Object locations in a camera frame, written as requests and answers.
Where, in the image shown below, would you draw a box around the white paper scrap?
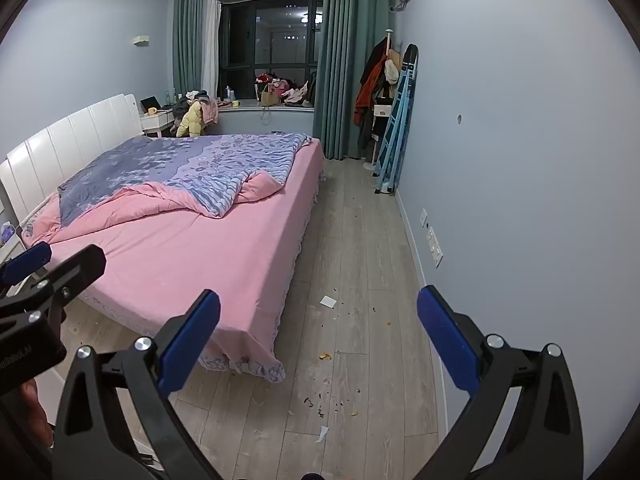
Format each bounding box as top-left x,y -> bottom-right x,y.
320,296 -> 336,309
316,426 -> 330,443

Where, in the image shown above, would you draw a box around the white padded headboard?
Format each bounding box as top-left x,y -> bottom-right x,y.
1,94 -> 142,226

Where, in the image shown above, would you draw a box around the pink sheeted bed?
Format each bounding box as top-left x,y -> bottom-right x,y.
22,138 -> 323,382

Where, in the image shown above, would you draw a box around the purple floral pink quilt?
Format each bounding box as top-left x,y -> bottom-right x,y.
56,132 -> 314,229

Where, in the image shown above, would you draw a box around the white desk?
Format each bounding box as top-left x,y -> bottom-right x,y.
140,110 -> 175,138

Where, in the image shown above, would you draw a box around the black laptop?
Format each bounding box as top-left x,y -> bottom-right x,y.
140,96 -> 162,114

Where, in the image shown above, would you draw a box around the chair piled with clothes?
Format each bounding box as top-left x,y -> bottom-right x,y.
172,90 -> 218,138

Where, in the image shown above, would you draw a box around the tan handbag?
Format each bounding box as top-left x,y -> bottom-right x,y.
259,84 -> 280,107

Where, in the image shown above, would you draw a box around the pile of clothes on sill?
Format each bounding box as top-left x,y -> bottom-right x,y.
254,73 -> 317,107

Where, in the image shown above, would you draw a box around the green curtain left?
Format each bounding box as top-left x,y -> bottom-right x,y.
172,0 -> 204,94

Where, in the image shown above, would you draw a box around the green curtain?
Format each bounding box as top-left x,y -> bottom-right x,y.
172,0 -> 204,94
314,0 -> 394,159

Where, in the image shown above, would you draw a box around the white sheer curtain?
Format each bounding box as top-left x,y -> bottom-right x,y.
202,0 -> 221,99

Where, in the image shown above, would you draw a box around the blue folded drying rack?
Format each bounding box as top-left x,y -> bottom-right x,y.
373,44 -> 419,194

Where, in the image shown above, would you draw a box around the dark window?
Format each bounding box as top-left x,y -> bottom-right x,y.
218,0 -> 324,100

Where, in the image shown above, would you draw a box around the coat rack with clothes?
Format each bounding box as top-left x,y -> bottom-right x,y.
354,28 -> 401,165

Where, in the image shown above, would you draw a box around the green curtain right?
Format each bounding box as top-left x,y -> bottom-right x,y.
314,0 -> 394,159

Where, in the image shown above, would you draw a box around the white wall sockets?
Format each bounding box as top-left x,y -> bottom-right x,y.
420,209 -> 444,269

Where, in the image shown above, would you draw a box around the white wall lamp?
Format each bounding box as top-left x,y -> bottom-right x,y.
132,36 -> 150,47

